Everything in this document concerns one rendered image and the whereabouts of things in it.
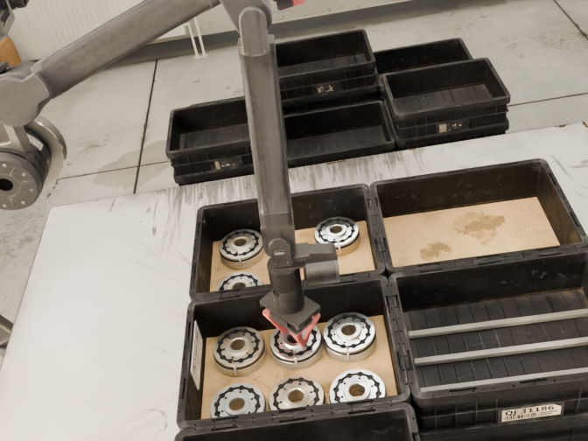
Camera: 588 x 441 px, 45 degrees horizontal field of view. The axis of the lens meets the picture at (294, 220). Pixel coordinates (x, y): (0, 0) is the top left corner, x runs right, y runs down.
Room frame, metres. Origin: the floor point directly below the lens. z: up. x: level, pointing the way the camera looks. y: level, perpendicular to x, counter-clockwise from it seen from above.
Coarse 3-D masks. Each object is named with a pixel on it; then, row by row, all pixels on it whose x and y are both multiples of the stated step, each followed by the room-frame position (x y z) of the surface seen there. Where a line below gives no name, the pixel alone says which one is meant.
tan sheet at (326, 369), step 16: (384, 336) 0.92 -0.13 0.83; (208, 352) 0.97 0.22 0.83; (384, 352) 0.88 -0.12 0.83; (208, 368) 0.92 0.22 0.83; (272, 368) 0.89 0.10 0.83; (304, 368) 0.88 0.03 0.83; (320, 368) 0.87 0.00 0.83; (336, 368) 0.87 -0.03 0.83; (352, 368) 0.86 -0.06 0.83; (368, 368) 0.85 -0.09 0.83; (384, 368) 0.84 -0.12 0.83; (208, 384) 0.89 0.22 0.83; (224, 384) 0.88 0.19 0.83; (256, 384) 0.86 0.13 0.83; (272, 384) 0.86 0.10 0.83; (320, 384) 0.84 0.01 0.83; (384, 384) 0.81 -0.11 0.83; (208, 400) 0.85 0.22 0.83; (208, 416) 0.81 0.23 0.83
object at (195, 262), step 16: (304, 192) 1.30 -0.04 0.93; (320, 192) 1.29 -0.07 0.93; (368, 192) 1.25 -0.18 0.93; (208, 208) 1.31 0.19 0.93; (368, 208) 1.21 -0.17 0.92; (192, 256) 1.15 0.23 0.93; (192, 272) 1.10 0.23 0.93; (368, 272) 1.00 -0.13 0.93; (384, 272) 1.00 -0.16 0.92; (192, 288) 1.06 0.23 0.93; (240, 288) 1.03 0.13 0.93; (256, 288) 1.02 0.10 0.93
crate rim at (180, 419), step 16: (304, 288) 0.99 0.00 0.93; (320, 288) 0.99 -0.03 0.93; (384, 288) 0.95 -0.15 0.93; (192, 304) 1.01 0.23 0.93; (192, 320) 0.97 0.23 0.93; (400, 352) 0.80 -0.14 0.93; (400, 368) 0.77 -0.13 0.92; (400, 384) 0.73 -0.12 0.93; (368, 400) 0.71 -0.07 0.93; (384, 400) 0.70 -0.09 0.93; (400, 400) 0.70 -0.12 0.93; (224, 416) 0.73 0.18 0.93; (240, 416) 0.73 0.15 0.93; (256, 416) 0.72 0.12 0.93; (272, 416) 0.71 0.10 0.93
